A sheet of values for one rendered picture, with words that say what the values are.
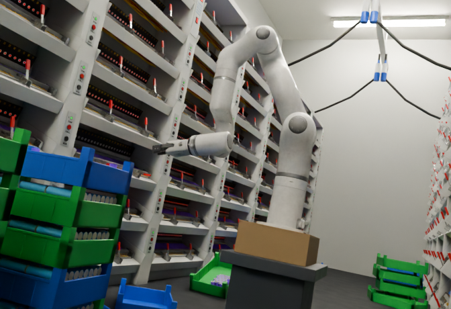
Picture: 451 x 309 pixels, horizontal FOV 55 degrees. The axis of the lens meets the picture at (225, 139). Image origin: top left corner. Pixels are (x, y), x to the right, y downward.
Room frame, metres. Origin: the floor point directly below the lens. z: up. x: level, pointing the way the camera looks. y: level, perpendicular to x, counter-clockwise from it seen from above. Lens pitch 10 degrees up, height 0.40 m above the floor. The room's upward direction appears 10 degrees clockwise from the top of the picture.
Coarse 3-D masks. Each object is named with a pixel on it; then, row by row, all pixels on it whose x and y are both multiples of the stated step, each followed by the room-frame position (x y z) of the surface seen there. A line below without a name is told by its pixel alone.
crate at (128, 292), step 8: (120, 288) 1.72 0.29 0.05; (128, 288) 1.80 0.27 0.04; (136, 288) 1.81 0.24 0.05; (144, 288) 1.81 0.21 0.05; (168, 288) 1.81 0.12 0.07; (120, 296) 1.51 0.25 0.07; (128, 296) 1.80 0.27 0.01; (136, 296) 1.81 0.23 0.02; (144, 296) 1.82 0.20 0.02; (152, 296) 1.82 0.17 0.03; (160, 296) 1.83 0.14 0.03; (168, 296) 1.81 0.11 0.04; (120, 304) 1.51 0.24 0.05; (128, 304) 1.51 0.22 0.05; (136, 304) 1.52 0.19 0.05; (144, 304) 1.77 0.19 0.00; (152, 304) 1.79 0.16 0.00; (160, 304) 1.82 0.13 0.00; (168, 304) 1.76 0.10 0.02; (176, 304) 1.54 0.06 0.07
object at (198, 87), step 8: (192, 72) 2.22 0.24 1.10; (192, 80) 2.39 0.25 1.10; (200, 80) 2.66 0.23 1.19; (192, 88) 2.30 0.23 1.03; (200, 88) 2.36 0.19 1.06; (208, 88) 2.78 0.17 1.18; (200, 96) 2.40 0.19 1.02; (208, 96) 2.47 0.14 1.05; (208, 104) 2.75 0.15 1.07; (232, 104) 2.77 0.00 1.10
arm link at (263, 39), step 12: (252, 36) 1.58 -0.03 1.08; (264, 36) 1.55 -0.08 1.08; (276, 36) 1.58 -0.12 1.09; (228, 48) 1.67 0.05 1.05; (240, 48) 1.64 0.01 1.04; (252, 48) 1.59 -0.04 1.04; (264, 48) 1.59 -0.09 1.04; (276, 48) 1.62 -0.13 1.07; (228, 60) 1.66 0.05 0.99; (240, 60) 1.66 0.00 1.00; (216, 72) 1.68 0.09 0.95; (228, 72) 1.66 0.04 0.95
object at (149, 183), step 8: (80, 144) 1.85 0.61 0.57; (88, 144) 1.89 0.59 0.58; (72, 152) 1.59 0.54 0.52; (104, 152) 2.00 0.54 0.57; (112, 152) 2.05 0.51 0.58; (128, 160) 2.17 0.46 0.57; (136, 160) 2.20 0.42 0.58; (144, 168) 2.17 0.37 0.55; (152, 176) 2.15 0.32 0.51; (160, 176) 2.13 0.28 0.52; (136, 184) 2.00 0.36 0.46; (144, 184) 2.05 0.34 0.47; (152, 184) 2.11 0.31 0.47
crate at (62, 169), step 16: (32, 160) 0.91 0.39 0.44; (48, 160) 0.90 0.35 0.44; (64, 160) 0.89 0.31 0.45; (80, 160) 0.88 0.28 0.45; (32, 176) 0.90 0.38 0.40; (48, 176) 0.89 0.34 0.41; (64, 176) 0.88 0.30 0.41; (80, 176) 0.87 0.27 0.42; (96, 176) 0.91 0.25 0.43; (112, 176) 0.98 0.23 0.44; (128, 176) 1.05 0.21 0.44; (112, 192) 0.99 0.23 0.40
